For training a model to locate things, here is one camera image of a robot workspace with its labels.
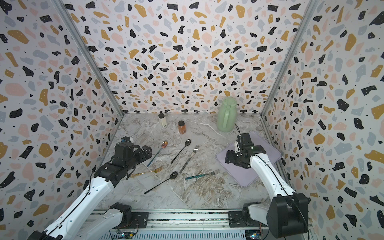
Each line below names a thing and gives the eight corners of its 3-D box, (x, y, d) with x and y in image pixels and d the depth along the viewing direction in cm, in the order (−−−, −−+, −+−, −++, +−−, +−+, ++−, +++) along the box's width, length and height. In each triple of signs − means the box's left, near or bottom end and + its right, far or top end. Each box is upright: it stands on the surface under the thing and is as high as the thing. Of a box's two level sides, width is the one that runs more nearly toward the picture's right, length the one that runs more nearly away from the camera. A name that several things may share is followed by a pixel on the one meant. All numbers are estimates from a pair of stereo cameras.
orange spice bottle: (179, 134, 112) (177, 124, 104) (179, 129, 115) (178, 120, 107) (185, 134, 112) (184, 124, 104) (186, 129, 115) (185, 120, 107)
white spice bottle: (160, 126, 116) (157, 117, 108) (161, 122, 118) (158, 113, 110) (166, 126, 116) (163, 117, 108) (166, 122, 118) (164, 113, 110)
